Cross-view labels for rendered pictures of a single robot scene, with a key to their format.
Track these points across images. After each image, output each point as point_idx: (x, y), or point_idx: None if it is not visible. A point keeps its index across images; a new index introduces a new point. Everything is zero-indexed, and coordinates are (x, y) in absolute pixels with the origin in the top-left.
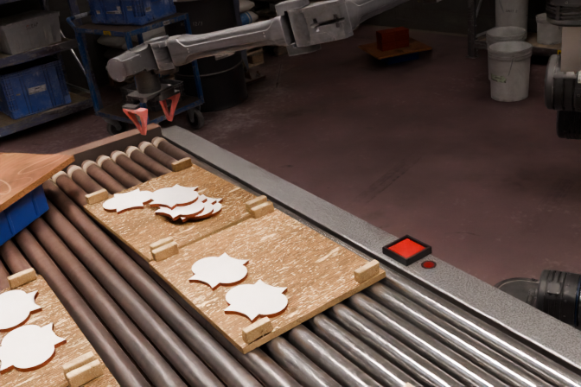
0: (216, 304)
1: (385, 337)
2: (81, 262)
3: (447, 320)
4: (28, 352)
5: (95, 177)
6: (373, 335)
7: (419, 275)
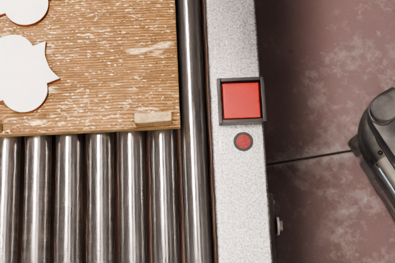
0: None
1: (98, 220)
2: None
3: (184, 236)
4: None
5: None
6: (91, 206)
7: (217, 152)
